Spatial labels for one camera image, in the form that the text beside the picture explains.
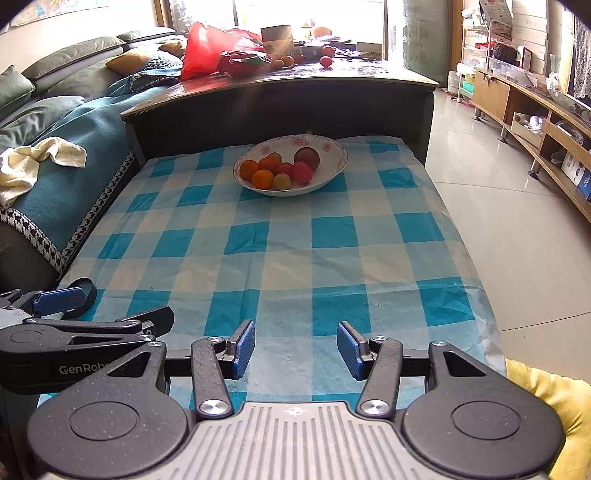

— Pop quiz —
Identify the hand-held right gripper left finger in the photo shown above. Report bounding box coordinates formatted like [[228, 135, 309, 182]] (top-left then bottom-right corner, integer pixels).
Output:
[[108, 319, 256, 418]]

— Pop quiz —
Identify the blue checkered tablecloth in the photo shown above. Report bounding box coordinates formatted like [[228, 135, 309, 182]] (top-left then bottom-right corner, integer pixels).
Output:
[[37, 135, 504, 407]]

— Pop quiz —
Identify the dark coffee table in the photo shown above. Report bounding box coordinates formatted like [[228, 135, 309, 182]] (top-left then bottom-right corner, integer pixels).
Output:
[[120, 46, 439, 162]]

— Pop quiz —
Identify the black basket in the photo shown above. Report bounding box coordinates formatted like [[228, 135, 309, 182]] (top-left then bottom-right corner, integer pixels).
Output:
[[489, 41, 518, 64]]

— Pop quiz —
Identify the wall poster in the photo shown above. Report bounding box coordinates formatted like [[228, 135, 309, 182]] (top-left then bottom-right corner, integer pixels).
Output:
[[9, 0, 107, 28]]

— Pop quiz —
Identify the yellow fabric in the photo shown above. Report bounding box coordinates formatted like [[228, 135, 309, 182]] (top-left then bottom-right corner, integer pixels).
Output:
[[505, 359, 591, 480]]

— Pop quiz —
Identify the white lace curtain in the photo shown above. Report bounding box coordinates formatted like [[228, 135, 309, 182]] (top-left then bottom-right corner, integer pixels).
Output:
[[573, 14, 591, 100]]

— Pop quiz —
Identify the dark red apple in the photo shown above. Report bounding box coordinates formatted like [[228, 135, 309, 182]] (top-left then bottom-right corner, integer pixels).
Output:
[[294, 148, 321, 171]]

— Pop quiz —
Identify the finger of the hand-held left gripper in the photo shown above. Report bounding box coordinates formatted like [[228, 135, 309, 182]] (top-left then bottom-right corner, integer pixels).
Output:
[[0, 278, 98, 320], [51, 305, 175, 348]]

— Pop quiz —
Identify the dark knitted cushion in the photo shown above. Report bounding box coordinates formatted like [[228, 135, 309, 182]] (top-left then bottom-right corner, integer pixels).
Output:
[[134, 54, 185, 75]]

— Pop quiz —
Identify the red green snack bag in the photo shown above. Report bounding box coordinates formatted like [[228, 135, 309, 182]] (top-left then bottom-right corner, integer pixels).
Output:
[[217, 50, 273, 77]]

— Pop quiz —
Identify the cream towel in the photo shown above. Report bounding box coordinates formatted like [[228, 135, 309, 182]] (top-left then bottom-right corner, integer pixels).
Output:
[[0, 137, 88, 208]]

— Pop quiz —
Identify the white blue box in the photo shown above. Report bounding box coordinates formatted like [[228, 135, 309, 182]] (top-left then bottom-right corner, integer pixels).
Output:
[[561, 152, 591, 200]]

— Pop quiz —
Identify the red plastic bag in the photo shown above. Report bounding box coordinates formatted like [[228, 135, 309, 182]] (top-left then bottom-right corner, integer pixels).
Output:
[[180, 21, 273, 80]]

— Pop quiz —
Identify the white floral bowl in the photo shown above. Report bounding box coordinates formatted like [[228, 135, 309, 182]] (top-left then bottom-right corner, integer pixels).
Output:
[[233, 134, 349, 198]]

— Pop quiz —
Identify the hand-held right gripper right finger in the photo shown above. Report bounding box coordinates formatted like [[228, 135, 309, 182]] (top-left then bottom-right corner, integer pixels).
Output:
[[337, 322, 504, 418]]

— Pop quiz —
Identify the yellow cushion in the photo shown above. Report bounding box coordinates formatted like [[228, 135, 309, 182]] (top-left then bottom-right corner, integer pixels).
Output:
[[105, 48, 155, 75]]

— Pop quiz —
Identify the wooden cabinet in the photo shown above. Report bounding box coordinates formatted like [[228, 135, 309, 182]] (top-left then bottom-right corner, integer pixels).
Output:
[[471, 67, 591, 213]]

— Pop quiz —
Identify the white storage cart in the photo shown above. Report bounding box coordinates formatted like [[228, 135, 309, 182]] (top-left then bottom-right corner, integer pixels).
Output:
[[445, 71, 476, 103]]

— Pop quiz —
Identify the brown cardboard box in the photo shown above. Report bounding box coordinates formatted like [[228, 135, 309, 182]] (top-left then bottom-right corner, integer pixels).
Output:
[[261, 24, 294, 56]]

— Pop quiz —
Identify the green leather sofa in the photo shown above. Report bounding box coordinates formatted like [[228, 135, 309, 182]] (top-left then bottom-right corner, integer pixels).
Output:
[[0, 30, 185, 287]]

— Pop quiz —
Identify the pale green curtain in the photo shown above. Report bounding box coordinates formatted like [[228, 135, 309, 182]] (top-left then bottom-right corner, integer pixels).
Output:
[[402, 0, 451, 88]]

